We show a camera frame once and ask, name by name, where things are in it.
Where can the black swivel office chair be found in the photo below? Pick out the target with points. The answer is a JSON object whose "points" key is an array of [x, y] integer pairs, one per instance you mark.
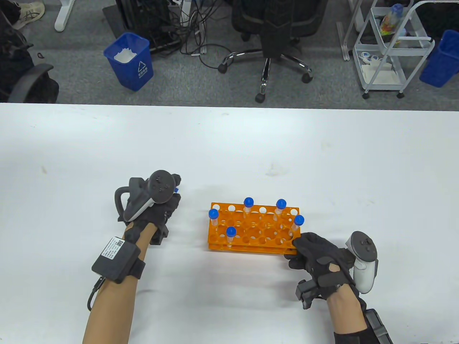
{"points": [[276, 32]]}

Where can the white wheeled cart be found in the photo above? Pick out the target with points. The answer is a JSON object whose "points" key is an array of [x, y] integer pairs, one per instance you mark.
{"points": [[408, 51]]}

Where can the person's right hand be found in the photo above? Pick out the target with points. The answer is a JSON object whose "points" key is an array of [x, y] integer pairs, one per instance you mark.
{"points": [[315, 254]]}

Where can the dark floor board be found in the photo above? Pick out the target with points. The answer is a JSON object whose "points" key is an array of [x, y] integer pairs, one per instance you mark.
{"points": [[113, 19]]}

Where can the grey and black handheld controller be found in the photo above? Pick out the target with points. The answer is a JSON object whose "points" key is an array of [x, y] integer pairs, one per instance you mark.
{"points": [[161, 186], [364, 276]]}

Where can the black labelled wrist box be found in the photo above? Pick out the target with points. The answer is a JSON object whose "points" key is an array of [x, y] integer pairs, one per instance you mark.
{"points": [[114, 259]]}

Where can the blue bin with white symbol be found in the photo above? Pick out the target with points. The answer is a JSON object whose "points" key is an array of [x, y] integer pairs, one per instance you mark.
{"points": [[132, 71]]}

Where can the black armrest chair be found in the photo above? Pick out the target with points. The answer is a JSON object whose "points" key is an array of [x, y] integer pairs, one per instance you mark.
{"points": [[18, 64]]}

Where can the white power strip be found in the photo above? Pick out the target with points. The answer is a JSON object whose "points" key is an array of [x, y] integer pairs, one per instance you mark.
{"points": [[185, 10]]}

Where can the black computer tower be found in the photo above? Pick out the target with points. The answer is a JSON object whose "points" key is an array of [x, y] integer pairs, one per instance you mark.
{"points": [[143, 18]]}

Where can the black glove bracket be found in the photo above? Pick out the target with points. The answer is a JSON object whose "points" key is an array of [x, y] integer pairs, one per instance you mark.
{"points": [[307, 294], [159, 234]]}

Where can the colourful plastic bottle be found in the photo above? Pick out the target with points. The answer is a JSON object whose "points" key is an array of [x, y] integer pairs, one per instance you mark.
{"points": [[391, 18]]}

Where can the white tape rolls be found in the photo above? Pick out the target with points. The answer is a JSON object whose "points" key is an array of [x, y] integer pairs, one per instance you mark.
{"points": [[365, 55]]}

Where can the orange test tube rack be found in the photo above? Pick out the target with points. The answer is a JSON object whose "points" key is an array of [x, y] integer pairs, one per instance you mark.
{"points": [[251, 249]]}

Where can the white desk foot bar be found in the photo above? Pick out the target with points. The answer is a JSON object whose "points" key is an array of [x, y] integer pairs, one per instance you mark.
{"points": [[202, 36]]}

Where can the white sheet on cart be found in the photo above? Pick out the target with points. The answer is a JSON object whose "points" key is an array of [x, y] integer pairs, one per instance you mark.
{"points": [[383, 76]]}

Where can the person's right forearm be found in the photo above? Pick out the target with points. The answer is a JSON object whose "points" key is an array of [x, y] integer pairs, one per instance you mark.
{"points": [[346, 311]]}

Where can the black lattice wrist mount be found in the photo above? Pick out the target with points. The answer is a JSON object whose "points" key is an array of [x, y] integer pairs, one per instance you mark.
{"points": [[378, 329]]}

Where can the plain blue bin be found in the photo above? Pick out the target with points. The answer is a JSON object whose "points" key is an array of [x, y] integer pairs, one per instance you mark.
{"points": [[441, 61]]}

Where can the white desk leg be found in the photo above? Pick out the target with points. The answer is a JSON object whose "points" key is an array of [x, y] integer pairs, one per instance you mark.
{"points": [[343, 39], [64, 18]]}

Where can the white crumpled paper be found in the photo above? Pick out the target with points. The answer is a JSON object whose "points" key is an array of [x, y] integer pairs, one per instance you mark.
{"points": [[124, 56]]}

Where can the person's left hand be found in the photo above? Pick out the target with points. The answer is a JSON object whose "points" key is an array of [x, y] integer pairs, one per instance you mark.
{"points": [[168, 211]]}

